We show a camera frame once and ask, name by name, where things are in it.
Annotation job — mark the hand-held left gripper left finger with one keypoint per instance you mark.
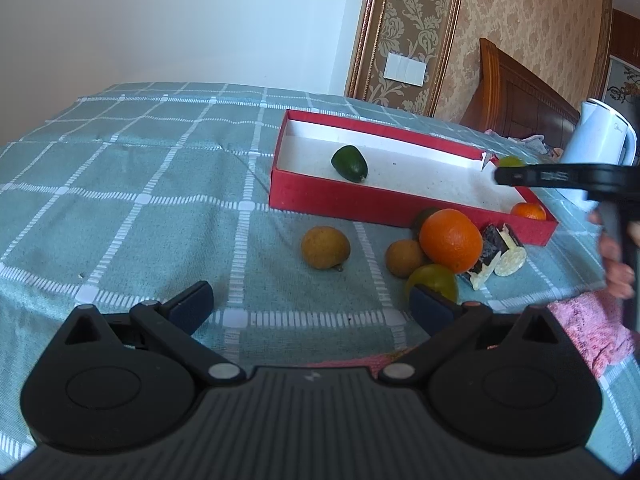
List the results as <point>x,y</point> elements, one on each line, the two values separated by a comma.
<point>192,306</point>

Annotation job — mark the gold ornate wall frame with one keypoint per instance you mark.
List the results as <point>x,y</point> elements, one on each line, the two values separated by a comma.
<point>415,10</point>

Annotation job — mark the pink cloth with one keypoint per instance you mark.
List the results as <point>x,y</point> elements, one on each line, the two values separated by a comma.
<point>534,140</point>

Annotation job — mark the person's right hand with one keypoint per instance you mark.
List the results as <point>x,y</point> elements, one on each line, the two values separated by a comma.
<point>619,282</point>

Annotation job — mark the yellow-green round fruit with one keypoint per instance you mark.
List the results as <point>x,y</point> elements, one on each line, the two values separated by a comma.
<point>434,277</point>

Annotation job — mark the person's right forearm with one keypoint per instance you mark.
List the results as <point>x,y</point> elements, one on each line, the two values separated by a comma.
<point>590,330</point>

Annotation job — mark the large orange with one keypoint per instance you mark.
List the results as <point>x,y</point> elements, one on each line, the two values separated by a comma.
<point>450,240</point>

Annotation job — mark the wooden wardrobe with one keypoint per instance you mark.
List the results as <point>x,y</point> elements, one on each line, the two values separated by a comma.
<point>625,50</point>

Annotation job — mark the small orange tangerine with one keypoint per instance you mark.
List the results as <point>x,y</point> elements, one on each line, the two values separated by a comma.
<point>528,211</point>

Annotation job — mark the dark green avocado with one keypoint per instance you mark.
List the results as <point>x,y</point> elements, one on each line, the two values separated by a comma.
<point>350,164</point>

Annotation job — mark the dark green round fruit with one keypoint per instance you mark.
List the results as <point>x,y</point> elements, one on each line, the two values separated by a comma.
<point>421,222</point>

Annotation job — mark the white electric kettle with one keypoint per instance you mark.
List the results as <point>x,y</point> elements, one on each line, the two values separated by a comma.
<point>600,130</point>

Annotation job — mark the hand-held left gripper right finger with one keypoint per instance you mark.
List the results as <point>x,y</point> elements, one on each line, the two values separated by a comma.
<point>429,308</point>

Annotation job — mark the green lime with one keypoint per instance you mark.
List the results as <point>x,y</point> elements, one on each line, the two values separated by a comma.
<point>511,161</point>

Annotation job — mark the red cardboard box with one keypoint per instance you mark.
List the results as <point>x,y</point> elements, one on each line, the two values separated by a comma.
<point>425,180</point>

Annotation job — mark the white wall switch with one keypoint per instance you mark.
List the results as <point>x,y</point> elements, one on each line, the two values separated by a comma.
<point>405,69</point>

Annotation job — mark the brown round fruit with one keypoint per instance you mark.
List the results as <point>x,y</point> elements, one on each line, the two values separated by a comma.
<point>325,247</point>
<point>404,258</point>

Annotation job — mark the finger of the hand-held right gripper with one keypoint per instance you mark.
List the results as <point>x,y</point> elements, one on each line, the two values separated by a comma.
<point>545,176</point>

